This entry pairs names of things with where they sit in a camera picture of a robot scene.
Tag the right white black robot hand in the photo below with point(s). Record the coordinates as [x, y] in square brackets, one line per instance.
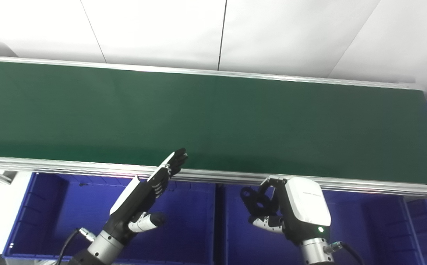
[305, 206]

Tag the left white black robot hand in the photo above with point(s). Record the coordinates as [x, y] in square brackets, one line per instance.
[132, 204]

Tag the black flanged machine part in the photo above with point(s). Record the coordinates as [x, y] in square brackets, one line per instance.
[246, 198]

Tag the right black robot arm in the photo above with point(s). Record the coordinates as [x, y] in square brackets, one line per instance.
[314, 252]

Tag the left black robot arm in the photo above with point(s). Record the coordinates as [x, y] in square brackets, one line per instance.
[101, 248]

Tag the large blue plastic bin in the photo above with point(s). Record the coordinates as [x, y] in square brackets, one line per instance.
[70, 209]
[364, 228]

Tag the green conveyor belt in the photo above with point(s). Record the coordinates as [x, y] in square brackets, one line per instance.
[213, 121]

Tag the wide aluminium conveyor side rail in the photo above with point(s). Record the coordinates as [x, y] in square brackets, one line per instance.
[70, 166]

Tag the thin aluminium conveyor side rail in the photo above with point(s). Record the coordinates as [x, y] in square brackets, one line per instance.
[235, 73]

